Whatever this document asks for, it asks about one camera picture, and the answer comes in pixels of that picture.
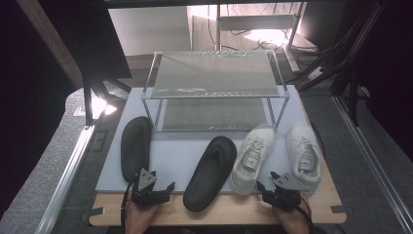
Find black floor cables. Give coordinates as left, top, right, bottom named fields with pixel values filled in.
left=256, top=28, right=320, bottom=57

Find white sneaker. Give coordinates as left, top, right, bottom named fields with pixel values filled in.
left=285, top=121, right=323, bottom=196
left=229, top=124, right=277, bottom=196

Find black tripod stand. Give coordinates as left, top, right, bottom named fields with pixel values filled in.
left=293, top=0, right=388, bottom=126

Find black metal stand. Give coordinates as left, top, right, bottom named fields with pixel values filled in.
left=81, top=74, right=132, bottom=128

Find person's right hand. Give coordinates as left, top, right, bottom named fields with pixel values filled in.
left=273, top=195, right=312, bottom=234

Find black slipper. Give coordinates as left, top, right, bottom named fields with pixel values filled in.
left=120, top=115, right=153, bottom=183
left=182, top=136, right=238, bottom=214

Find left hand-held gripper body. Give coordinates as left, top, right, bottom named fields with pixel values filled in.
left=131, top=171, right=171, bottom=208

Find two-tier metal shoe rack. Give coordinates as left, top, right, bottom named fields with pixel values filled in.
left=140, top=50, right=291, bottom=134

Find right hand-held gripper cable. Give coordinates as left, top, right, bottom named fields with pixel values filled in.
left=300, top=193, right=316, bottom=234

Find aluminium rail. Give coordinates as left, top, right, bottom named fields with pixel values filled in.
left=332, top=96, right=413, bottom=233
left=34, top=125, right=96, bottom=234

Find white metal frame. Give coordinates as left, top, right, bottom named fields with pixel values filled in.
left=215, top=1, right=308, bottom=72

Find hand-held gripper cable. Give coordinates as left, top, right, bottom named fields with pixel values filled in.
left=120, top=181, right=135, bottom=226
left=300, top=193, right=316, bottom=234

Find left hand-held gripper cable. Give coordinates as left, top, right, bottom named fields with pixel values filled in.
left=120, top=181, right=135, bottom=226

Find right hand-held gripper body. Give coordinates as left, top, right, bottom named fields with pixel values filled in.
left=262, top=173, right=309, bottom=212

